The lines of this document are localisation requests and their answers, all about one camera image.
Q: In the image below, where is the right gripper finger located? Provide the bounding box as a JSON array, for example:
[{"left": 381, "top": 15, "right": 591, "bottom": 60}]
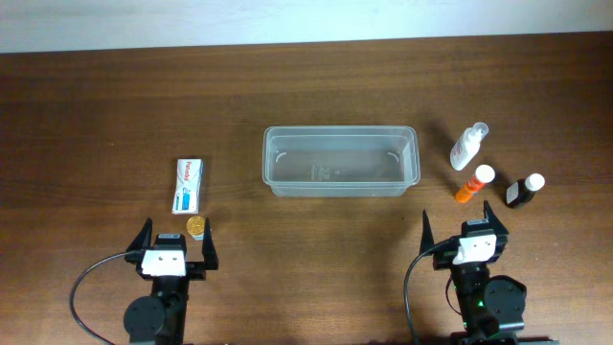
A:
[
  {"left": 420, "top": 210, "right": 435, "bottom": 254},
  {"left": 484, "top": 200, "right": 509, "bottom": 238}
]

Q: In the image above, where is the Tiger Balm jar gold lid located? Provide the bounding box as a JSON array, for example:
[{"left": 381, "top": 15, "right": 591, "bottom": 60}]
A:
[{"left": 186, "top": 216, "right": 206, "bottom": 241}]

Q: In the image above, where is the orange tube white cap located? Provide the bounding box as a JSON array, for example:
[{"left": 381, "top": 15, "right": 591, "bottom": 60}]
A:
[{"left": 455, "top": 165, "right": 495, "bottom": 203}]

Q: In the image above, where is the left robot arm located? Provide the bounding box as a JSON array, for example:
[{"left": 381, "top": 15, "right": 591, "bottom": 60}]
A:
[{"left": 124, "top": 218, "right": 219, "bottom": 344}]

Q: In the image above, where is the white spray bottle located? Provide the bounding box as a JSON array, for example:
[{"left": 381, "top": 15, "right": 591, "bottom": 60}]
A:
[{"left": 450, "top": 123, "right": 488, "bottom": 171}]

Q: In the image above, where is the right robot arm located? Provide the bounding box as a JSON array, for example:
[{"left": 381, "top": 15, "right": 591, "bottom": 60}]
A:
[{"left": 420, "top": 202, "right": 527, "bottom": 345}]

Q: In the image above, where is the left black cable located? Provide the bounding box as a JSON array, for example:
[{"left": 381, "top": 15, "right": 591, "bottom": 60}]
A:
[{"left": 69, "top": 251, "right": 145, "bottom": 345}]

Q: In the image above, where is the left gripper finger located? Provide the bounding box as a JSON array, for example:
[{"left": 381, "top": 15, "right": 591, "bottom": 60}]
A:
[
  {"left": 202, "top": 218, "right": 219, "bottom": 270},
  {"left": 126, "top": 218, "right": 152, "bottom": 252}
]

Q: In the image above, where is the white Panadol box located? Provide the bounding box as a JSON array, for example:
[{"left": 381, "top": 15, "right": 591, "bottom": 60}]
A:
[{"left": 171, "top": 159, "right": 204, "bottom": 215}]

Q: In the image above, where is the clear plastic container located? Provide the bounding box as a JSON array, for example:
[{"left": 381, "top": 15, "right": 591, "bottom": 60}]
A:
[{"left": 261, "top": 126, "right": 420, "bottom": 197}]

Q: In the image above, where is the dark brown bottle white cap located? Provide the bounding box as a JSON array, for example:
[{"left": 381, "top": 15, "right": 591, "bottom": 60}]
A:
[{"left": 505, "top": 173, "right": 545, "bottom": 209}]

